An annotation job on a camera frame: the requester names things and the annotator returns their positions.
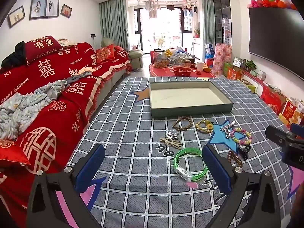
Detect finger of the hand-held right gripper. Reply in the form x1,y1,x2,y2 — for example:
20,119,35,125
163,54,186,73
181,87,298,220
290,123,304,138
265,125,296,148

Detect silver star hair clip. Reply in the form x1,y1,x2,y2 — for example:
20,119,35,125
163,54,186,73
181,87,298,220
220,121,236,139

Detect red pillow with white characters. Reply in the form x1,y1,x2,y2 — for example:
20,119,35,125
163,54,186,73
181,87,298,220
24,37,64,62

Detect hanging laundry rack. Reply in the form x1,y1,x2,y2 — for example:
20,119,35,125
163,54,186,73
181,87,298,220
144,0,198,20

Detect small red photo frame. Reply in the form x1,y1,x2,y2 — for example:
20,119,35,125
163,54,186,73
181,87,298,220
60,4,73,18

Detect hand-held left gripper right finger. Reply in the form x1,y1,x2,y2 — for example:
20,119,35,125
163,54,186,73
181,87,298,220
202,144,282,228

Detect red colander bowl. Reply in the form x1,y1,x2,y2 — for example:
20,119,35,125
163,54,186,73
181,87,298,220
173,67,193,77

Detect red gift box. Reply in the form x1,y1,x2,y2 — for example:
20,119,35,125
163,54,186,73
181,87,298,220
261,85,288,115

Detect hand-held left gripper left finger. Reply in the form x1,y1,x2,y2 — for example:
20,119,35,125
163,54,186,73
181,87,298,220
26,144,106,228

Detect brown spiral hair tie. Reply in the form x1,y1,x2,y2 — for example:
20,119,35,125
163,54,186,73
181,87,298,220
227,150,243,168

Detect dark glass cabinet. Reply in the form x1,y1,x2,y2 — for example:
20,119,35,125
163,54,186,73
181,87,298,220
213,0,232,46

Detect green potted plant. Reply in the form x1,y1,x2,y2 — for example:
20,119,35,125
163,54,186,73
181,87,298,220
244,59,257,71

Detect green curtain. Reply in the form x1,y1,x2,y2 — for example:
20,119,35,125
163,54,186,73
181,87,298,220
202,0,215,46
98,0,130,53

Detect colourful flower garland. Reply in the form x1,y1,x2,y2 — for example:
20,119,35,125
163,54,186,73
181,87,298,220
247,0,298,10

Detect sofa with red cover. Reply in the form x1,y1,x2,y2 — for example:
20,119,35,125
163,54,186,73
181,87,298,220
0,41,132,228

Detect blue-grey floral blanket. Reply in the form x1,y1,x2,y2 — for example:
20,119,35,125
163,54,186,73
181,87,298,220
0,70,92,140

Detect red satin pillow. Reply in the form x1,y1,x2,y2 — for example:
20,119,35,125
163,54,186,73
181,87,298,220
0,139,31,169

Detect pink yellow beaded bracelet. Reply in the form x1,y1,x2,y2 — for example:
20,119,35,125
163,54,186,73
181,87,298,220
231,127,252,145

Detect green orange gift bag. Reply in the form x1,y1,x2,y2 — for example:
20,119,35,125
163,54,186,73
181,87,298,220
224,63,243,80

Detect brown braided bracelet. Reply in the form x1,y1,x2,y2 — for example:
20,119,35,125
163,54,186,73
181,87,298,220
173,116,192,131

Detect green translucent bangle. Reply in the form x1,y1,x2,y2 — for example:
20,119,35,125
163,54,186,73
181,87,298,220
174,148,209,181

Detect dark clothes pile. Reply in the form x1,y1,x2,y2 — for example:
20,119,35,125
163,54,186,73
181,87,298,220
1,41,26,68

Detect black wall television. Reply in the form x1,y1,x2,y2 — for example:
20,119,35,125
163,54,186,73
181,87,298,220
248,7,304,63

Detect beige sofa seat back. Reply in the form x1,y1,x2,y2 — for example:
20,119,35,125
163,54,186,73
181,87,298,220
101,38,115,48

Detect red pillow with gold embroidery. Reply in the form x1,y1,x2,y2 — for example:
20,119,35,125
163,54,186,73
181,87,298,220
95,45,116,64

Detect grey checked cloth with stars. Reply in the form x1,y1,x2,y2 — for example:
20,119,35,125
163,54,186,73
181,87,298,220
66,76,304,228

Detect black claw hair clip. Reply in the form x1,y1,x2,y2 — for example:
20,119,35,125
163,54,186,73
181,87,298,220
237,145,251,160

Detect double wedding photo frame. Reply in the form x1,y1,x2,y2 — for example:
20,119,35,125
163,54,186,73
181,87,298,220
29,0,59,20

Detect dark framed silhouette photo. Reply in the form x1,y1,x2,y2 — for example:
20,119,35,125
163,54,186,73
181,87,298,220
8,6,25,28

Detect pile of snack packets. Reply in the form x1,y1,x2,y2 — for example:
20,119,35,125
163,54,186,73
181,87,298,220
166,47,196,67

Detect beige recliner armchair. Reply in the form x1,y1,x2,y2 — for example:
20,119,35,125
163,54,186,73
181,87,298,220
128,48,144,68

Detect orange white cloth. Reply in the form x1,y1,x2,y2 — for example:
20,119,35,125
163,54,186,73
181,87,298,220
78,67,96,75

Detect orange white snack box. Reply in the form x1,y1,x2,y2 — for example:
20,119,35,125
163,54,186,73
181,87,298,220
278,99,298,124

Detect beige keychain silver charm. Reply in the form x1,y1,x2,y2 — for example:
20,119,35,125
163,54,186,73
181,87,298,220
160,137,183,150

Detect yellow sunflower hair tie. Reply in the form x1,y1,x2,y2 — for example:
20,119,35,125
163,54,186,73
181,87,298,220
196,119,215,133

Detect shallow grey-green cardboard box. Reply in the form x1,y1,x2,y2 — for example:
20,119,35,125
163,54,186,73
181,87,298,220
149,80,234,118

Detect clear snack jar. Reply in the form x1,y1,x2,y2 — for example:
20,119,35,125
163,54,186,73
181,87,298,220
153,49,168,69

